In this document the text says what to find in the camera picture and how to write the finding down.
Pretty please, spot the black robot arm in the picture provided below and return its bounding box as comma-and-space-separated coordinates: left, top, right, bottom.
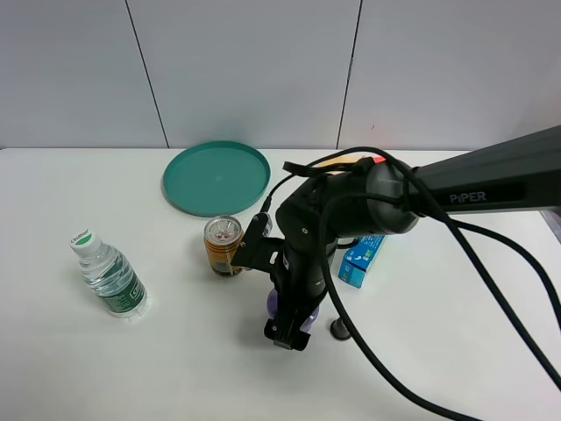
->
264, 127, 560, 351

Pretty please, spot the orange drink can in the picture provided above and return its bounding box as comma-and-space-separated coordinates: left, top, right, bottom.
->
203, 216, 244, 276

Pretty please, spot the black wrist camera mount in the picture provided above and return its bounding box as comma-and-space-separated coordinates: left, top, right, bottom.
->
231, 212, 284, 274

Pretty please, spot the small dark capsule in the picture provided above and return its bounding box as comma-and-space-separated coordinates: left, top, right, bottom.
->
330, 318, 352, 341

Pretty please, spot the yellow spatula red handle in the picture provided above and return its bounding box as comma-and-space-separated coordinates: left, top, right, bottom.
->
315, 154, 385, 168

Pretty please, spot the blue long box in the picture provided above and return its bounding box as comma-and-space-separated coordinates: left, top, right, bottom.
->
337, 235, 386, 289

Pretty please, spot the purple round container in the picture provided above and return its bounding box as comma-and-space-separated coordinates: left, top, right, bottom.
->
266, 289, 319, 332

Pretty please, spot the black cable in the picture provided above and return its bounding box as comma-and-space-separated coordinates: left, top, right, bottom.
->
261, 146, 561, 421

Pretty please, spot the clear water bottle green label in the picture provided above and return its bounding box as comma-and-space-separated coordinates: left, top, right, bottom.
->
69, 229, 148, 320

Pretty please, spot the green round plate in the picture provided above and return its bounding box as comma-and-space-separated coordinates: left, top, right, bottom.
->
161, 141, 271, 218

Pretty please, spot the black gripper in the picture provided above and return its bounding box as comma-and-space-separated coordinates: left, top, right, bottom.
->
264, 246, 325, 351

